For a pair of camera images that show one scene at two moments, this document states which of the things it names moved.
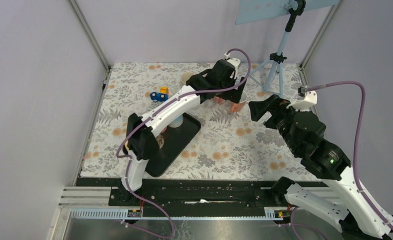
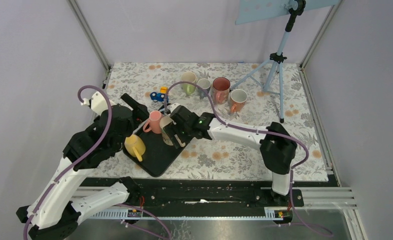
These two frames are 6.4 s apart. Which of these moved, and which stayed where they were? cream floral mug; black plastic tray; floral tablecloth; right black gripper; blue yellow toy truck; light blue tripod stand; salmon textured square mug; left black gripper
Moved: left black gripper; cream floral mug; right black gripper
Stayed: floral tablecloth; blue yellow toy truck; light blue tripod stand; black plastic tray; salmon textured square mug
